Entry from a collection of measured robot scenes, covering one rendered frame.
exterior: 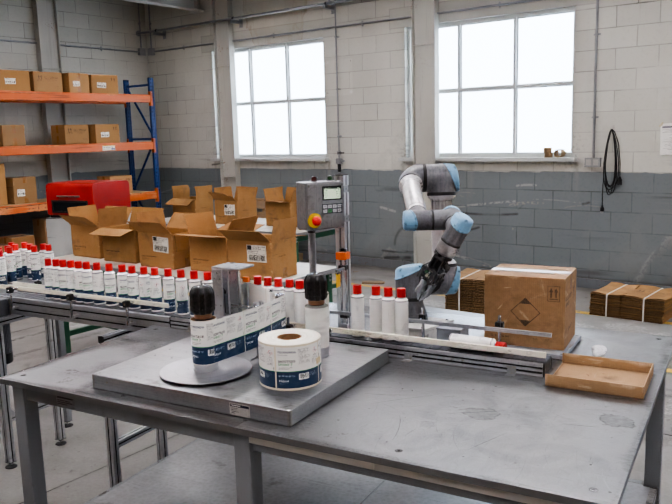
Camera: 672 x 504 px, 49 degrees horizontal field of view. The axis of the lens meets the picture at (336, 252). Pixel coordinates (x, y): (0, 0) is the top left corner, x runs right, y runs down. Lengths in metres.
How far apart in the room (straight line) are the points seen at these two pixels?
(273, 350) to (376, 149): 6.95
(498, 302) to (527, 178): 5.40
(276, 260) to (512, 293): 2.03
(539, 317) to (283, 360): 1.03
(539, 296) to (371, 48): 6.67
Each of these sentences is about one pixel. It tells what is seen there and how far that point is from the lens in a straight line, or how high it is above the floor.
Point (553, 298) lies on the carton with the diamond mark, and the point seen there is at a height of 1.04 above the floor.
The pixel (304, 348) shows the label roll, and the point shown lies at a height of 1.01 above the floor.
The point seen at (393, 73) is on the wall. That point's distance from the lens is 9.00.
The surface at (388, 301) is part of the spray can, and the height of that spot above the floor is 1.04.
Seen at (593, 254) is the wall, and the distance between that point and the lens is 8.05.
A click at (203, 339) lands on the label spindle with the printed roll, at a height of 1.01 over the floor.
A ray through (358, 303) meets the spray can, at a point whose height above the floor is 1.02.
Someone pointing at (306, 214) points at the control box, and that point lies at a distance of 2.91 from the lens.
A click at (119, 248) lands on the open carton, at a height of 0.88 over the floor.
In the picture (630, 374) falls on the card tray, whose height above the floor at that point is 0.83.
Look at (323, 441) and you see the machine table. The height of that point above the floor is 0.83.
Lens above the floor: 1.67
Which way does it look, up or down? 9 degrees down
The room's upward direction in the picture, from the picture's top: 2 degrees counter-clockwise
